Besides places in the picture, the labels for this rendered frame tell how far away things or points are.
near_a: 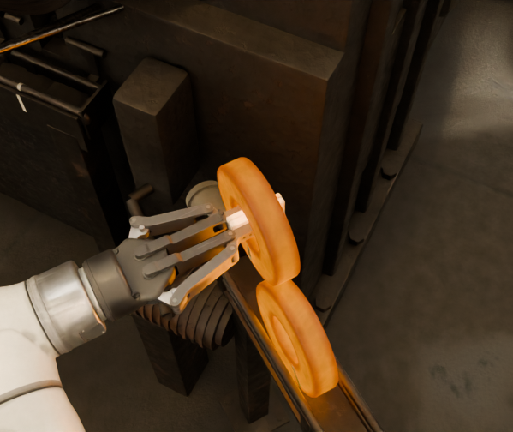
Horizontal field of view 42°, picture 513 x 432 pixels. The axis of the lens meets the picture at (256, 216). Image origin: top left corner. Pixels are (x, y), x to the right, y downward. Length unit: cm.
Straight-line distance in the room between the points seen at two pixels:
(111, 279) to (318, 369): 26
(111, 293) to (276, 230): 19
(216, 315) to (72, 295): 40
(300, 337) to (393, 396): 85
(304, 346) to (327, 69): 36
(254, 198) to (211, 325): 40
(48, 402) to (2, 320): 10
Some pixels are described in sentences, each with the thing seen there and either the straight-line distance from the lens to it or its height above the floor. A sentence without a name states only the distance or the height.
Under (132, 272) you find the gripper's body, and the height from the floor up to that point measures 85.
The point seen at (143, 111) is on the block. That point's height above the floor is 80.
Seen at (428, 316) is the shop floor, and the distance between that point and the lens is 170.
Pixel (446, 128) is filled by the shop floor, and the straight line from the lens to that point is 202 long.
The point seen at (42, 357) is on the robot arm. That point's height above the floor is 85.
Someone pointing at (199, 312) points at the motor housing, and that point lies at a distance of 108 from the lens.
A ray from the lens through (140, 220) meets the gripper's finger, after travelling 78.
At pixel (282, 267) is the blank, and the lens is 74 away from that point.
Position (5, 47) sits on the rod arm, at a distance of 93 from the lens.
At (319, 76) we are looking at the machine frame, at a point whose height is 87.
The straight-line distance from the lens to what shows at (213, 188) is 99.
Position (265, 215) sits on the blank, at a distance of 72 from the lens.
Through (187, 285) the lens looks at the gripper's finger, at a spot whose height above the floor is 85.
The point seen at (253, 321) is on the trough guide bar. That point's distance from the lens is 89.
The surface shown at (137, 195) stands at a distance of 110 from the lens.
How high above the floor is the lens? 151
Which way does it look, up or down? 58 degrees down
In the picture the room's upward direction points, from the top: straight up
